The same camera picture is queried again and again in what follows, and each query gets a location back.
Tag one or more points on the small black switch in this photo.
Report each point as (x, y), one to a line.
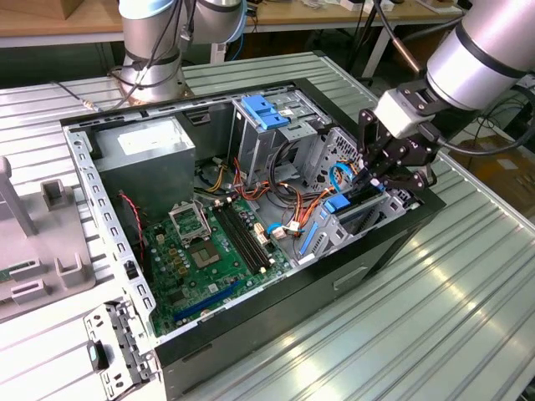
(131, 271)

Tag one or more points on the white box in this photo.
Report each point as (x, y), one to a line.
(351, 5)

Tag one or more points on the green motherboard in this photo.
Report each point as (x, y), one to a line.
(213, 288)

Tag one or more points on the CPU socket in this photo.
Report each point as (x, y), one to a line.
(207, 257)

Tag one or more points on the grey wrist mount block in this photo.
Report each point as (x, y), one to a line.
(397, 113)

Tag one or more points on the black RAM slot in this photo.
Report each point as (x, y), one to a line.
(239, 241)
(251, 233)

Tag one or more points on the grey power supply unit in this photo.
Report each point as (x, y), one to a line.
(146, 179)

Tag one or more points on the blue expansion slot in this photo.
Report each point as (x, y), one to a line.
(205, 304)

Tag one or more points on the black plastic retainer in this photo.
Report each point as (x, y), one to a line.
(96, 146)

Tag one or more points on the black stand pole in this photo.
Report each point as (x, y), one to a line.
(365, 33)

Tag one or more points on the green RAM stick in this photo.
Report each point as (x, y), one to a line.
(4, 275)

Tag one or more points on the black latch teal label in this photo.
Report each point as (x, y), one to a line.
(97, 355)

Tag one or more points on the metal disk bay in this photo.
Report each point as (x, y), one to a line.
(330, 240)

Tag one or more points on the blue plastic drive latch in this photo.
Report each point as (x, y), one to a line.
(263, 115)

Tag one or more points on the hinged metal slot bracket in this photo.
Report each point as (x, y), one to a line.
(119, 330)

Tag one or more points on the hard disk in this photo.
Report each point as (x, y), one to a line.
(336, 204)

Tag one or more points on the metal optical drive cage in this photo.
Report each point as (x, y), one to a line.
(257, 146)

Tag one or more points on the black open PC case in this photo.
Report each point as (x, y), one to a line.
(292, 321)

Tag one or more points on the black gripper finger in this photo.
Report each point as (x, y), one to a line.
(372, 138)
(418, 179)

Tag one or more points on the black case fan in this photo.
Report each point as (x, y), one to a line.
(129, 236)

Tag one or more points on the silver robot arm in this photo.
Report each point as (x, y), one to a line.
(480, 54)

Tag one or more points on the wooden desk white frame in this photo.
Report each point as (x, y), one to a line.
(418, 16)

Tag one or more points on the large cardboard box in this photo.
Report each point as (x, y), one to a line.
(501, 175)

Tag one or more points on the grey parts rack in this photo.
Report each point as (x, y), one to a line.
(42, 231)

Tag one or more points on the white papers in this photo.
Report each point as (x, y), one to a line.
(317, 3)

